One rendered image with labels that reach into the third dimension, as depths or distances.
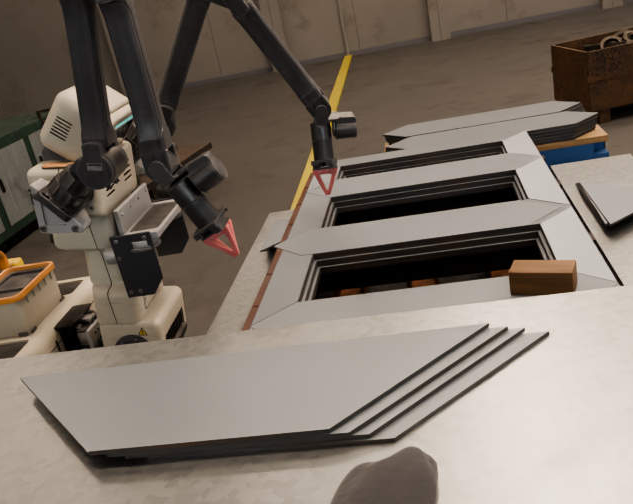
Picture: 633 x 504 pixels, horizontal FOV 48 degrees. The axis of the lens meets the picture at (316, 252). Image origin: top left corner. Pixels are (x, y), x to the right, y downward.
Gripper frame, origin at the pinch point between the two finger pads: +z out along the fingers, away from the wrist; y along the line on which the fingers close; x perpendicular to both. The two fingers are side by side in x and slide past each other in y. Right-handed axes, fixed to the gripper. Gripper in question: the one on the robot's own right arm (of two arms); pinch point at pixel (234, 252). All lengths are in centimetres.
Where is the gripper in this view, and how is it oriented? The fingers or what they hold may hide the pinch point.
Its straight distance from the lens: 158.6
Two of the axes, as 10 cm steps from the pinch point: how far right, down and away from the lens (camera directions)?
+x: -8.0, 5.2, 3.1
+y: 0.9, -4.0, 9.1
